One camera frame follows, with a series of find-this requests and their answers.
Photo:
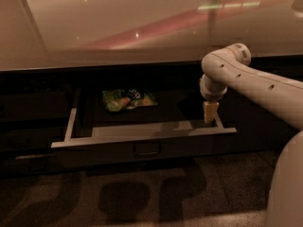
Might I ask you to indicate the top drawer metal handle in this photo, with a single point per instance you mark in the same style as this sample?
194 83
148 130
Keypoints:
146 150

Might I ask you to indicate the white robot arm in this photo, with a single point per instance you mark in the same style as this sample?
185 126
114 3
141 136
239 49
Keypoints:
229 68

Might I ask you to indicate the dark cabinet frame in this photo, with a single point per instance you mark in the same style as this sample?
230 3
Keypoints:
151 78

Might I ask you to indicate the green snack bag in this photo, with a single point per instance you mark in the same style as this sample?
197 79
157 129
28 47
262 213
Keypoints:
120 100

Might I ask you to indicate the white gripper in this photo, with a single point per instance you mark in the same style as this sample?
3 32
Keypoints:
212 95

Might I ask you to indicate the dark cabinet door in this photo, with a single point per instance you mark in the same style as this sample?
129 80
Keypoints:
256 128

